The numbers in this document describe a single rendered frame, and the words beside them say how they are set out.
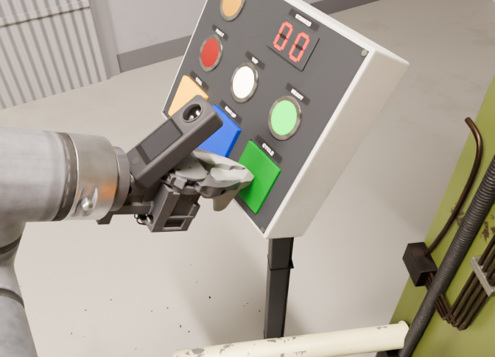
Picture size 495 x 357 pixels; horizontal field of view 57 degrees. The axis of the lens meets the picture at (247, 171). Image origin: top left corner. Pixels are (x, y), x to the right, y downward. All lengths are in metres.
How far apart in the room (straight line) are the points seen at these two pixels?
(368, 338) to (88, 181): 0.63
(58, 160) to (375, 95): 0.36
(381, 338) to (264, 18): 0.61
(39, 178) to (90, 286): 1.38
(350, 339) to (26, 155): 0.67
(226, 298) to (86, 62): 1.63
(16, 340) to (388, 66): 0.47
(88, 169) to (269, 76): 0.29
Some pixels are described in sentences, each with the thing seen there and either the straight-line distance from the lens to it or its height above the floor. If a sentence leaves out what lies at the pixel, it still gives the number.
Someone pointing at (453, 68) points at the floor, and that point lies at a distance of 3.11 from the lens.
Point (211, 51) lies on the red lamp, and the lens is 0.74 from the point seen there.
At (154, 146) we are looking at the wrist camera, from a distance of 0.51.
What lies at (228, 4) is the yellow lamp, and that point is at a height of 1.16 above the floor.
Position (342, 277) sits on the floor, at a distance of 1.77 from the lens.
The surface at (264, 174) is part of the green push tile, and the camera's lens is 0.62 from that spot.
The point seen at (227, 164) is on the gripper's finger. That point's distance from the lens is 0.60.
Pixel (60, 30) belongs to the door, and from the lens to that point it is 2.67.
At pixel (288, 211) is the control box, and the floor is 0.99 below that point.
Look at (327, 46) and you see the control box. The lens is 0.58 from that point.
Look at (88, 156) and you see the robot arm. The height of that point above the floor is 1.16.
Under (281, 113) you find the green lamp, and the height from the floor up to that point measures 1.09.
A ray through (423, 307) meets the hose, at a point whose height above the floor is 0.76.
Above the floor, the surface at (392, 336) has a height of 0.64.
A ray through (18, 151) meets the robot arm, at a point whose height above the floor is 1.19.
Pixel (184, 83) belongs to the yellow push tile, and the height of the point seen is 1.03.
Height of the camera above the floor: 1.45
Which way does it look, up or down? 43 degrees down
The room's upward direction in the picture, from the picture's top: straight up
